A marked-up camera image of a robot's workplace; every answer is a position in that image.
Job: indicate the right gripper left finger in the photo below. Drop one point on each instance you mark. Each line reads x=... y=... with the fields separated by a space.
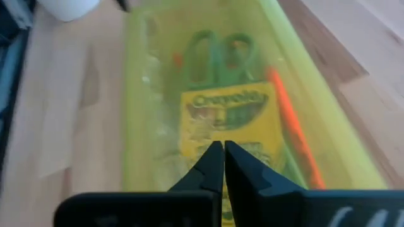
x=208 y=173

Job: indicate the translucent yellow-green pencil case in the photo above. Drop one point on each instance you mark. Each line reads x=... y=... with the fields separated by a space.
x=151 y=94

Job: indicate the orange marker pen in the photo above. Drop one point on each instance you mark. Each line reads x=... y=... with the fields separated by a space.
x=290 y=119

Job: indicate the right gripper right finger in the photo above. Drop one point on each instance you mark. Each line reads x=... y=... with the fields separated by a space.
x=259 y=195

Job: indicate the silver aluminium bracket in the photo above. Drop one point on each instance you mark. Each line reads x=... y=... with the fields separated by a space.
x=19 y=11

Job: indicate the artificial plant in white pot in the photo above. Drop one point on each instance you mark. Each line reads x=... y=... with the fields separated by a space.
x=69 y=9

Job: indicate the yellow green crayon box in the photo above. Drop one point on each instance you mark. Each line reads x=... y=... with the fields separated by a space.
x=227 y=110

